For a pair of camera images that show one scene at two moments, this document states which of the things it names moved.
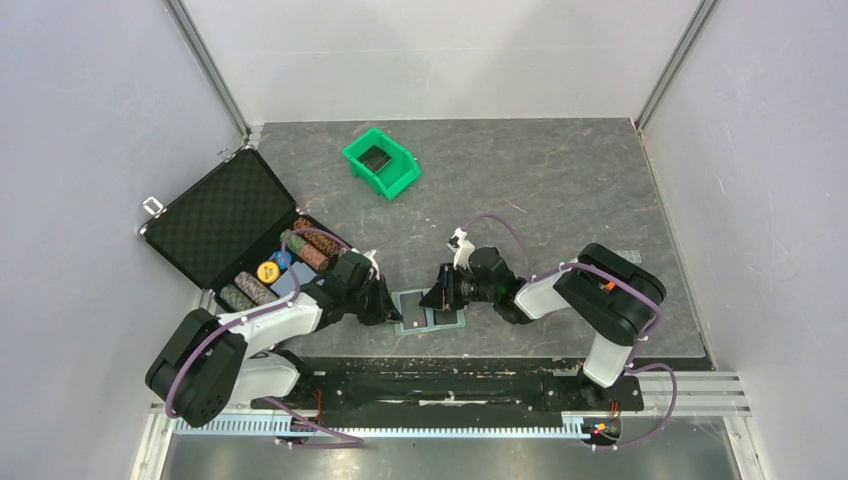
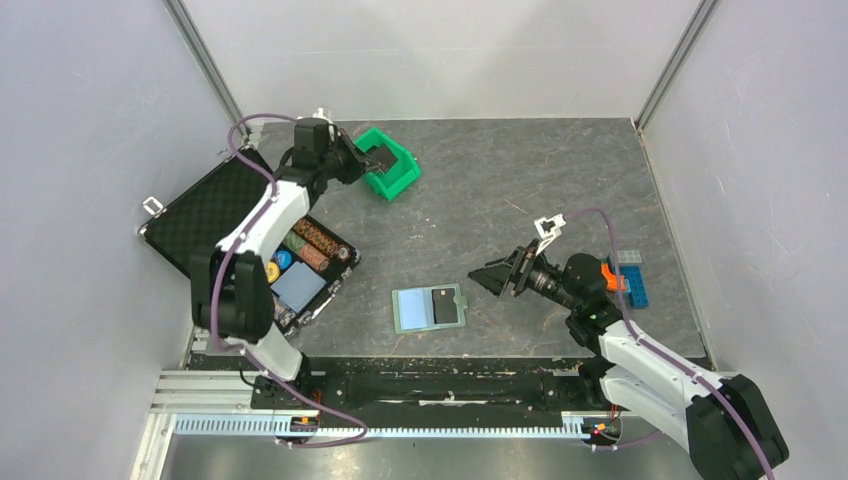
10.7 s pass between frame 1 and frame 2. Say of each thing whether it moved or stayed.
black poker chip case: stayed
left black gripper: moved
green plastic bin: stayed
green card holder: stayed
